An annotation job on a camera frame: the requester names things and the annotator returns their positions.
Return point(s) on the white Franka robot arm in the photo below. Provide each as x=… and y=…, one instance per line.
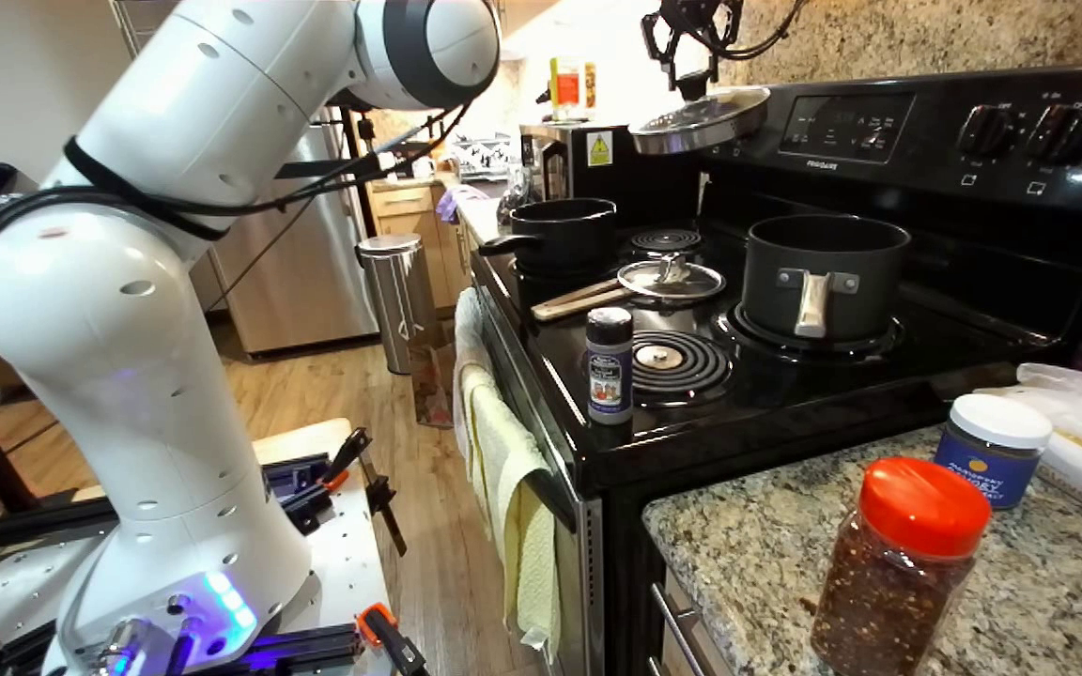
x=165, y=376

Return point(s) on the white dish towel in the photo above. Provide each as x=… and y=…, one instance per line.
x=468, y=361

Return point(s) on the white robot mounting table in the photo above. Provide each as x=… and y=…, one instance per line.
x=327, y=564

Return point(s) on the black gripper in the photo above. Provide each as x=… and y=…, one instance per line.
x=698, y=15

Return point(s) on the tall black pot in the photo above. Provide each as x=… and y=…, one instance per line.
x=865, y=283

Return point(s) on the small glass lid steel knob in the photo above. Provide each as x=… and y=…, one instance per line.
x=673, y=278

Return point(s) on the blue jar with white lid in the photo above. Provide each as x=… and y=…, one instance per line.
x=987, y=470

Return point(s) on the orange and black clamp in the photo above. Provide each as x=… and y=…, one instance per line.
x=327, y=470
x=392, y=639

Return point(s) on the black electric stove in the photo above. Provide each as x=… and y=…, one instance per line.
x=816, y=413

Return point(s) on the brown wooden base cabinet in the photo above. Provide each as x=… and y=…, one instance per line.
x=403, y=208

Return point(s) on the pale yellow dish towel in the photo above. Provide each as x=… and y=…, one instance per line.
x=522, y=529

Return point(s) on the stainless steel refrigerator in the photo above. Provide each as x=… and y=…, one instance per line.
x=291, y=286

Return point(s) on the red cap spice jar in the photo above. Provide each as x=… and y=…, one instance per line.
x=891, y=586

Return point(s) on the red bottle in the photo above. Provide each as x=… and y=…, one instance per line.
x=566, y=87

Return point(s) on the black stove knob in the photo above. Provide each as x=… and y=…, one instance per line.
x=990, y=132
x=1067, y=132

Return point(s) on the glass lid with black knob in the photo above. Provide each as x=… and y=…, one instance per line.
x=704, y=124

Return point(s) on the stainless steel trash can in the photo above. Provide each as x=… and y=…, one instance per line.
x=392, y=307

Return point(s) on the black appliance with yellow sticker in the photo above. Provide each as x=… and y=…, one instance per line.
x=592, y=173

